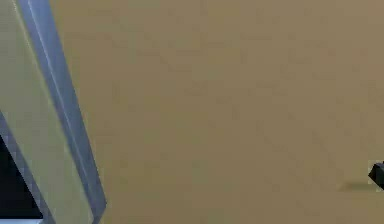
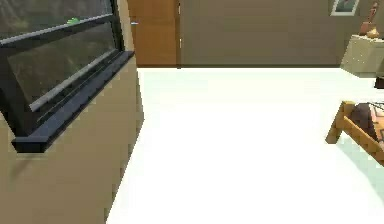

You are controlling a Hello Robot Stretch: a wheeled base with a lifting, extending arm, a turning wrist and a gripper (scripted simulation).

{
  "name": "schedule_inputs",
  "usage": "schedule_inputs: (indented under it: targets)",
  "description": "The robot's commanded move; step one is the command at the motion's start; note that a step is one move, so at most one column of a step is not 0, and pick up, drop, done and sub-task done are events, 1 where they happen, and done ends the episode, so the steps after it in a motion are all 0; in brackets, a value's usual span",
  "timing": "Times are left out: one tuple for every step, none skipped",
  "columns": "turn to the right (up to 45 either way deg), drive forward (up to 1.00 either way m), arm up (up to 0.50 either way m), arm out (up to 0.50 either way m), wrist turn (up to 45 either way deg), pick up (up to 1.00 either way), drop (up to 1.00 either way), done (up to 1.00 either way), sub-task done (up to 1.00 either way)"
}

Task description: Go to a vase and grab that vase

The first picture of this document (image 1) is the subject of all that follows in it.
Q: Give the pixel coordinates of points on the tan room door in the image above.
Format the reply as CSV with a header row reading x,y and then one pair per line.
x,y
226,100

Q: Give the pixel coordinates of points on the dark grey-framed window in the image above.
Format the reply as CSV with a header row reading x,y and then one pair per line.
x,y
13,186

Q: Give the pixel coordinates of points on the grey door frame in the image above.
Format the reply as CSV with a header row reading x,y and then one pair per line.
x,y
65,100

